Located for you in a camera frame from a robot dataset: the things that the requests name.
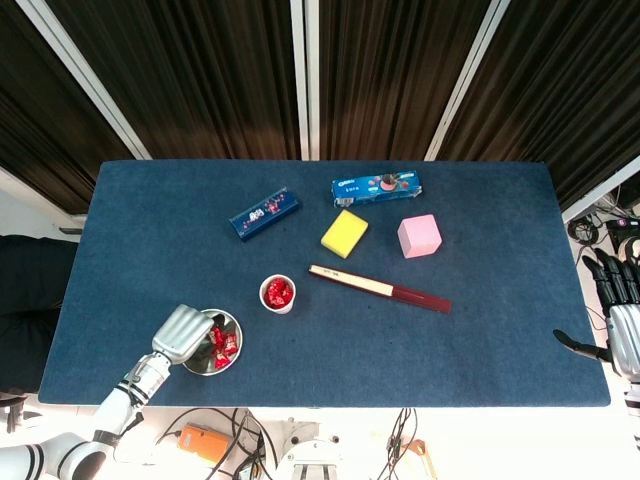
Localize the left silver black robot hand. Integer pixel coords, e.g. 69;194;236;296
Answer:
151;303;221;365

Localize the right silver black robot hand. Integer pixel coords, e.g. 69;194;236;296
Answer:
552;248;640;379

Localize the round silver metal plate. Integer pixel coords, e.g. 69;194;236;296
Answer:
180;308;245;376

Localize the white paper cup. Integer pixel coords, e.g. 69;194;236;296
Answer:
258;273;298;315

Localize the dark blue rectangular box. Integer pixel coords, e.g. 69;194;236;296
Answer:
228;185;304;244

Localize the black electronics box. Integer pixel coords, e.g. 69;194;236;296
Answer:
605;215;640;244

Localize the orange device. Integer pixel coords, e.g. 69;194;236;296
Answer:
179;422;232;465

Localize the blue felt table cover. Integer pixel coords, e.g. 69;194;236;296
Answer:
38;159;612;409

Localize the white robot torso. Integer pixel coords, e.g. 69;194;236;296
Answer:
273;418;347;480

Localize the yellow sponge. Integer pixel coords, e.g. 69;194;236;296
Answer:
320;209;370;260

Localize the dark red folded fan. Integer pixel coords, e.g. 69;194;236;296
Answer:
308;264;454;315

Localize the pink foam cube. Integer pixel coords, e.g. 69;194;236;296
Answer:
396;213;444;260

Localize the blue Oreo cookie box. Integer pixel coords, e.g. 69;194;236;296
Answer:
331;169;423;208

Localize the dark brown curtain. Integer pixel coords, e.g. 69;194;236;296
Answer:
439;0;640;211
318;0;484;161
0;0;146;214
47;0;303;161

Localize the black cable bundle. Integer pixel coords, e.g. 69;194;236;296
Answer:
157;407;281;480
377;407;419;480

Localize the black cable tangle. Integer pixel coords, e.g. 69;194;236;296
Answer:
567;187;640;266

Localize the white frame post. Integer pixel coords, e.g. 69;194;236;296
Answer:
305;0;322;161
560;153;640;225
423;0;504;161
14;0;153;161
290;0;310;161

